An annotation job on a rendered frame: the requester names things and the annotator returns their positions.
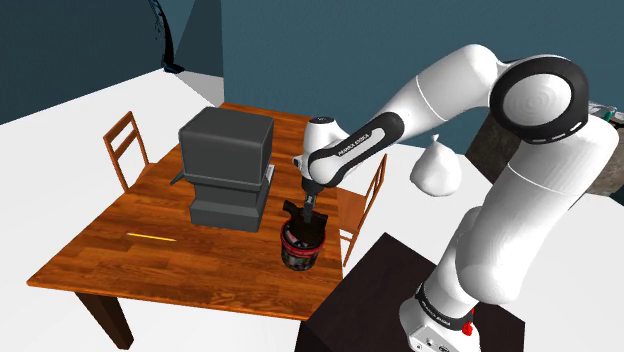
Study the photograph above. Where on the dark brown cabinet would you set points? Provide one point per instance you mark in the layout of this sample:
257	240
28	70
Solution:
490	146

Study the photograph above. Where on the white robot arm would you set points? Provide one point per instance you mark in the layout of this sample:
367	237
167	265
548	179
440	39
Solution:
516	209

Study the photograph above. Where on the grey coffee machine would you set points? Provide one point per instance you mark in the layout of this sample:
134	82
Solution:
224	146

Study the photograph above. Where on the dark robot stand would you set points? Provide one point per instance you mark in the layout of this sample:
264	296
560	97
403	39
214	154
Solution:
370	297

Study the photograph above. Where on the black curved floor lamp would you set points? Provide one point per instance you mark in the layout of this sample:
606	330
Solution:
168	48

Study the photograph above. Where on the black cup with red rim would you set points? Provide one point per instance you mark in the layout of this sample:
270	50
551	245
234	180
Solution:
300	253

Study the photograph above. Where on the white tied sack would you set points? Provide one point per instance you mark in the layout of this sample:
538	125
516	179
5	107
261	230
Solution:
436	170

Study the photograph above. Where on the black angular object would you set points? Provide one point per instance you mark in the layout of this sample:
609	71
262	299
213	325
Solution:
319	220

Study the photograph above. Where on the wooden table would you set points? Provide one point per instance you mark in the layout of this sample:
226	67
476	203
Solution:
161	263

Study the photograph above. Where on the wooden chair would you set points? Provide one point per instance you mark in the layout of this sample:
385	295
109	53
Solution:
128	146
363	204

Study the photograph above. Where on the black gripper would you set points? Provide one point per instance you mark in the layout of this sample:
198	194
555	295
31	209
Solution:
310	189

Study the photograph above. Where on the yellow pencil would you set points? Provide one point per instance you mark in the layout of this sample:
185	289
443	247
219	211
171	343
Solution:
151	237

